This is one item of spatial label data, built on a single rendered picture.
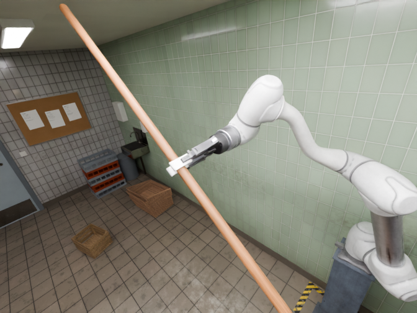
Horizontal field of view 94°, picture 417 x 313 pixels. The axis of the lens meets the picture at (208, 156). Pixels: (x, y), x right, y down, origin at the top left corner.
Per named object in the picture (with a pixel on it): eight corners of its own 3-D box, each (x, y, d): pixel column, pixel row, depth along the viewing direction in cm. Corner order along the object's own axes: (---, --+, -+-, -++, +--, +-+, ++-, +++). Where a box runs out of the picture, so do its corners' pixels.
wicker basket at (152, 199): (150, 212, 303) (146, 198, 291) (130, 200, 335) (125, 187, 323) (172, 195, 337) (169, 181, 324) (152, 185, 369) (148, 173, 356)
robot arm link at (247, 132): (218, 136, 82) (229, 112, 72) (240, 124, 91) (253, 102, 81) (236, 154, 79) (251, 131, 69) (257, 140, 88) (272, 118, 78)
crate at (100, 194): (126, 184, 418) (125, 178, 411) (98, 199, 381) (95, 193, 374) (118, 178, 443) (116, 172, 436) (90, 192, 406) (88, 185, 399)
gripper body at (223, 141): (233, 143, 69) (216, 153, 64) (223, 154, 76) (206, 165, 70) (220, 127, 70) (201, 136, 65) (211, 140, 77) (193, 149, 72)
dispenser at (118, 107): (128, 120, 387) (123, 102, 371) (123, 122, 380) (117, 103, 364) (122, 118, 405) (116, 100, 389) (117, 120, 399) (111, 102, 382)
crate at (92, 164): (118, 159, 389) (115, 153, 382) (85, 172, 353) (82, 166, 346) (110, 154, 415) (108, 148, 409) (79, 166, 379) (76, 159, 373)
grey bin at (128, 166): (143, 175, 442) (136, 153, 417) (126, 183, 420) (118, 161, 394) (134, 170, 467) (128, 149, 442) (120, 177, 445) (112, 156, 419)
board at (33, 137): (92, 128, 397) (77, 90, 363) (28, 147, 334) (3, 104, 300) (92, 128, 398) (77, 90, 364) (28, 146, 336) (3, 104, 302)
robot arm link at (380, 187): (393, 259, 112) (433, 302, 93) (363, 267, 115) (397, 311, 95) (383, 152, 79) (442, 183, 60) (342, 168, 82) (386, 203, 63)
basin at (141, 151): (156, 174, 397) (144, 130, 353) (140, 182, 375) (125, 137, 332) (145, 167, 427) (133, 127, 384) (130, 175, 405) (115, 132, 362)
